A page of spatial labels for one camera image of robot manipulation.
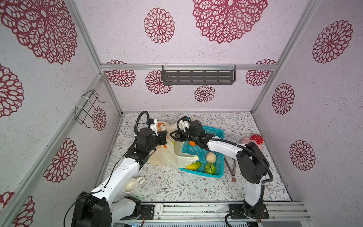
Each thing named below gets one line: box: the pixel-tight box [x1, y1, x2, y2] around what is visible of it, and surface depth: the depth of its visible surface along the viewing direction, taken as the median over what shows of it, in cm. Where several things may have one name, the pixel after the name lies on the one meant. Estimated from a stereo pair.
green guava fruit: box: [204, 162, 217, 175], surface depth 85 cm
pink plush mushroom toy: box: [241, 133, 265, 150], surface depth 99 cm
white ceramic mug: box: [121, 176, 146, 196], surface depth 83 cm
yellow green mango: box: [185, 161, 202, 171], surface depth 87 cm
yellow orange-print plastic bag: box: [148, 121, 199, 169], surface depth 81 cm
